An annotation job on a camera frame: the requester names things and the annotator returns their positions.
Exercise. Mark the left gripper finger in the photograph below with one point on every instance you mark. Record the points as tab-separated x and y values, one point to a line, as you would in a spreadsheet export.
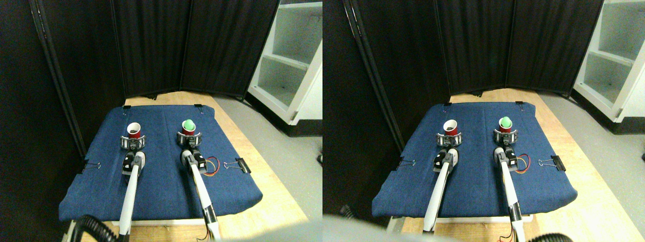
125	142
143	143
458	140
440	141

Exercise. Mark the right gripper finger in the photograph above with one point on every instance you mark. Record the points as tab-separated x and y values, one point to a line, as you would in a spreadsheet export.
180	140
198	139
497	137
514	136

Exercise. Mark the green ball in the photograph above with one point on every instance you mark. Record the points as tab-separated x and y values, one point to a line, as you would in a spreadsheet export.
506	121
188	124

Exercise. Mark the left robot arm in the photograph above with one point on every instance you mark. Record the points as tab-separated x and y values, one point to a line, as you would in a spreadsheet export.
439	194
130	196

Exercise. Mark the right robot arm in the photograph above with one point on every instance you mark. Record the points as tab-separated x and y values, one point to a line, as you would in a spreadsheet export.
510	191
201	191

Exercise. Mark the dark blue cloth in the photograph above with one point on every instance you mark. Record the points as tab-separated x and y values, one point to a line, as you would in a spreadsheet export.
166	191
478	189

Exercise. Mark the low white table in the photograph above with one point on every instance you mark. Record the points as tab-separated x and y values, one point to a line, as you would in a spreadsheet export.
166	222

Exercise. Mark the curtain stand pole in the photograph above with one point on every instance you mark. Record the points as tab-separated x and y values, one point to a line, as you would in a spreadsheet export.
374	75
56	75

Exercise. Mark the white shelf unit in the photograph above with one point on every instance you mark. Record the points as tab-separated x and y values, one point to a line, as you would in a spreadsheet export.
302	65
625	60

